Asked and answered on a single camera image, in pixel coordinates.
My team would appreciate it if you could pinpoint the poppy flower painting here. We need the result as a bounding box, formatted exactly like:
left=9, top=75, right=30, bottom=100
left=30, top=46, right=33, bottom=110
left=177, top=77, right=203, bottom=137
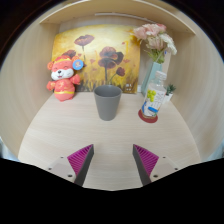
left=52, top=24, right=140, bottom=93

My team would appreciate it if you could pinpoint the red round coaster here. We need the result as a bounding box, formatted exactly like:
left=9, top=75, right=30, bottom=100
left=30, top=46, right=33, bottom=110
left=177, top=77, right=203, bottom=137
left=138, top=109, right=158, bottom=123

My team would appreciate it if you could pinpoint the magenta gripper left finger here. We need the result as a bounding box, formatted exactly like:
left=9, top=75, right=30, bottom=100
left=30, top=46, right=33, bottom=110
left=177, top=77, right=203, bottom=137
left=46, top=144, right=94, bottom=186

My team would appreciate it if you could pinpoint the pink white flower bouquet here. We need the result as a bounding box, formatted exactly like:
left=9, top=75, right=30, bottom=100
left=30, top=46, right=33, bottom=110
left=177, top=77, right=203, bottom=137
left=133, top=23, right=177, bottom=64

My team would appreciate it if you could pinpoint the teal vase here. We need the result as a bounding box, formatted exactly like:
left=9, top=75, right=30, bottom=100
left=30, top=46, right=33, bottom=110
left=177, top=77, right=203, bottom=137
left=141, top=62, right=162, bottom=96

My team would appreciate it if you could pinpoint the grey plastic cup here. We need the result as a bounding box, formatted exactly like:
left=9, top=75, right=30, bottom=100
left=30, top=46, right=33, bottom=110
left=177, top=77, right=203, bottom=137
left=94, top=85, right=122, bottom=121

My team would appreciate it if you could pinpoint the small potted plant right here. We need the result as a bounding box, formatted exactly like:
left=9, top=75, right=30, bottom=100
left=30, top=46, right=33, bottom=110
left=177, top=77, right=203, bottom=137
left=165, top=84, right=176, bottom=102

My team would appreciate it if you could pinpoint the clear plastic water bottle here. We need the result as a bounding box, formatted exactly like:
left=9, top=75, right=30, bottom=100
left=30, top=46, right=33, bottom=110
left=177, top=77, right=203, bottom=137
left=141, top=71, right=167, bottom=118

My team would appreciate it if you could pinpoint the red plush mouse toy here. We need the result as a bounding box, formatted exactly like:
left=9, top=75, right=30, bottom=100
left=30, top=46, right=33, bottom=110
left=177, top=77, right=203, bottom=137
left=46, top=55, right=84, bottom=102

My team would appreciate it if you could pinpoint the wooden shelf board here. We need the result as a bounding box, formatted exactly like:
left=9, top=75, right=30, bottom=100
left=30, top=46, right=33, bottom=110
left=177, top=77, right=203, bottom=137
left=41, top=0, right=195, bottom=34

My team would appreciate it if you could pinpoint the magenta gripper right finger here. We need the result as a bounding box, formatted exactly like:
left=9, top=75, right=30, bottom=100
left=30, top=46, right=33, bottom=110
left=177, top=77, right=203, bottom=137
left=132, top=144, right=179, bottom=186

